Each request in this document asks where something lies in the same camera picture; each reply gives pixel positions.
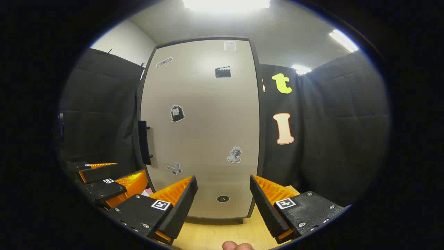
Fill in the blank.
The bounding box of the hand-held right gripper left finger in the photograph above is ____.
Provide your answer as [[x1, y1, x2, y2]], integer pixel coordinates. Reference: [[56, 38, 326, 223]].
[[103, 175, 198, 246]]

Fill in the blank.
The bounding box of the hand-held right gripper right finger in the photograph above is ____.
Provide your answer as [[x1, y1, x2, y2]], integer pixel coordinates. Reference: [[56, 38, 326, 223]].
[[249, 175, 348, 244]]

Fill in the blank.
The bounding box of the beige cabinet door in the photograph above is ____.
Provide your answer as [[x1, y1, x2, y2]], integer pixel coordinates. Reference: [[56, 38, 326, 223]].
[[138, 39, 261, 220]]

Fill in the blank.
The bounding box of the black backdrop cloth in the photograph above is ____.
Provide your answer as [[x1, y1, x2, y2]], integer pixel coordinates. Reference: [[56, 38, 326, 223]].
[[58, 48, 391, 209]]

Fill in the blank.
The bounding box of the ceiling light panel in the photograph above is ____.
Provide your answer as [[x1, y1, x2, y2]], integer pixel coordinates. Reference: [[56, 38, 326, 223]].
[[328, 29, 360, 53], [291, 64, 312, 75], [182, 0, 271, 9]]

